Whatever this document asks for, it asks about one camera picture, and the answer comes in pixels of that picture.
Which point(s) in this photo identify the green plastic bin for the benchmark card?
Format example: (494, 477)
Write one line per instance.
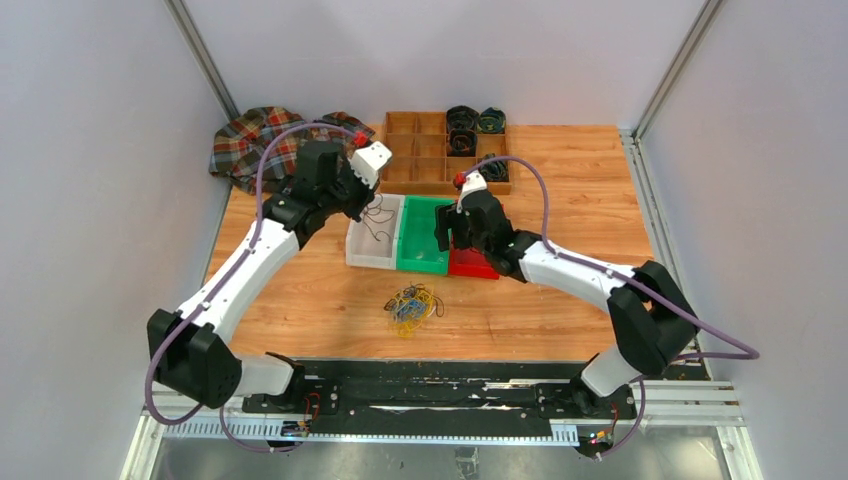
(418, 249)

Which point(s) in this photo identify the rolled dark tie top-left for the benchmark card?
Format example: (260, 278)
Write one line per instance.
(461, 117)

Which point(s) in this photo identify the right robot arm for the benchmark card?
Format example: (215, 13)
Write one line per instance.
(647, 309)

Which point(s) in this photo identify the white plastic bin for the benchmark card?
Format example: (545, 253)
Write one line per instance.
(373, 242)

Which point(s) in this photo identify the rolled green tie top-right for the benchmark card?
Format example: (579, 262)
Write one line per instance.
(491, 121)

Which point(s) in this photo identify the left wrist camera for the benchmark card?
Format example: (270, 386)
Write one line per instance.
(369, 159)

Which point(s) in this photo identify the wooden compartment tray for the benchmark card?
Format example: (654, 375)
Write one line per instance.
(423, 160)

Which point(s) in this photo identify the rolled green tie bottom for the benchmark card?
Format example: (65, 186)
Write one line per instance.
(492, 169)

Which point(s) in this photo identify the aluminium rail frame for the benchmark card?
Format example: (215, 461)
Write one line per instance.
(689, 430)

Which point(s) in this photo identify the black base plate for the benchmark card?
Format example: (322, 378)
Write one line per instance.
(441, 398)

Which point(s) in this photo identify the rolled dark tie middle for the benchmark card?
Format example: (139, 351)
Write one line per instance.
(462, 143)

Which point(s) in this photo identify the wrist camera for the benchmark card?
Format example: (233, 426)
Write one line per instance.
(369, 159)
(466, 184)

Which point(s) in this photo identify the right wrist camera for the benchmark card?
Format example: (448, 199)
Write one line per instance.
(466, 184)

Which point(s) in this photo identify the red plastic bin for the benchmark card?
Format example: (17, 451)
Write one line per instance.
(469, 263)

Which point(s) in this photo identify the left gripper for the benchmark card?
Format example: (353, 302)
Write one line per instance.
(367, 192)

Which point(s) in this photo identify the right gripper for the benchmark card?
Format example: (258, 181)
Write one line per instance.
(447, 218)

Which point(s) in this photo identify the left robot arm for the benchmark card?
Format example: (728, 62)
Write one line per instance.
(189, 347)

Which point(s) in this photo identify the plaid cloth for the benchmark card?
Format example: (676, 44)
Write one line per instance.
(243, 153)

